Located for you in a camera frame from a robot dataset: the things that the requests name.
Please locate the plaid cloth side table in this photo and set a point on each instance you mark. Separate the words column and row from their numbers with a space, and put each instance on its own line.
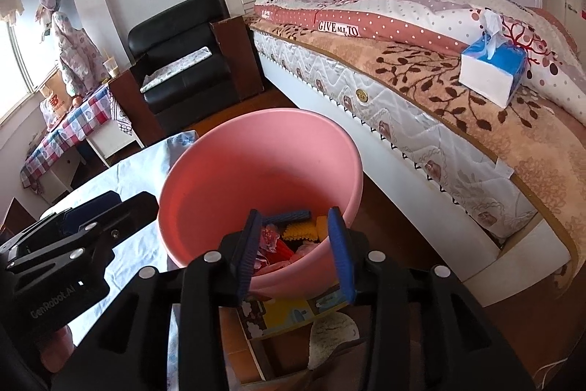
column 99, row 120

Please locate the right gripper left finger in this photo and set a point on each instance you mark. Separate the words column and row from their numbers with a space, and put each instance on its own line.
column 219, row 278

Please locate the white shopping bag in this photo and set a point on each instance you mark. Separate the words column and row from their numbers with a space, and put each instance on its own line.
column 53, row 110

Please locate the pink plastic bucket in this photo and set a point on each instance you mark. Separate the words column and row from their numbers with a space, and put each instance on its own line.
column 274, row 160

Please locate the person's left hand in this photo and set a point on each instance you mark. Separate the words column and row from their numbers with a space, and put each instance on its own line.
column 57, row 349

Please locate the blue white tissue box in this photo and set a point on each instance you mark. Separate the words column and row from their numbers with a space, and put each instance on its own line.
column 494, row 65

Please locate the hanging floral pyjamas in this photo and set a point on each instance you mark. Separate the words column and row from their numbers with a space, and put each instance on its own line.
column 81, row 62

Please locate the cream knitted hanging garment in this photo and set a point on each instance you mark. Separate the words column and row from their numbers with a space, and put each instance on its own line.
column 10, row 10

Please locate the black leather armchair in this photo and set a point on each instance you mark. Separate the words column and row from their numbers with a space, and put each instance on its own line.
column 195, row 91

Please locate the light blue table cloth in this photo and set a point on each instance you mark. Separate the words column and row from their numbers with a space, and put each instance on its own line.
column 145, row 171

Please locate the brown wooden nightstand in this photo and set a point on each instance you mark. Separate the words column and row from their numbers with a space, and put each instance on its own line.
column 234, row 42

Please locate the blue foam fruit net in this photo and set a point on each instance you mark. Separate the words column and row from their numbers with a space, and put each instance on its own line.
column 287, row 217

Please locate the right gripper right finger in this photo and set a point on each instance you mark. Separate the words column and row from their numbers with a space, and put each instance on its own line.
column 403, row 340

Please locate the plastic drink cup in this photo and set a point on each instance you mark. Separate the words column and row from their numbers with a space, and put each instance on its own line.
column 111, row 67

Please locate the bed with floral quilt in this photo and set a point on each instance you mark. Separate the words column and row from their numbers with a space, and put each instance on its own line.
column 499, row 193

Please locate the red foam fruit net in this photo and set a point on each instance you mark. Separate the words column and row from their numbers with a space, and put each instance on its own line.
column 273, row 253

